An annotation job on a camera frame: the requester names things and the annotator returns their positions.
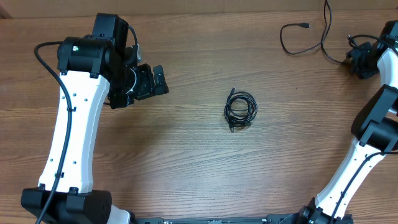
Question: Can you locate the black USB cable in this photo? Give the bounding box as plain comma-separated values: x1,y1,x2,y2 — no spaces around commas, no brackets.
223,86,259,133

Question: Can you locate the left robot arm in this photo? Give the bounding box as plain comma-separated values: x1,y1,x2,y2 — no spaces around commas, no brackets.
21,13,169,223

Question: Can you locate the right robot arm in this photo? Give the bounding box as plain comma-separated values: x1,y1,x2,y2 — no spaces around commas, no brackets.
282,21,397,223

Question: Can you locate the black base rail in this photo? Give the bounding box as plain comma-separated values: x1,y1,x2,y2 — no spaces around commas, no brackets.
130,213,302,224

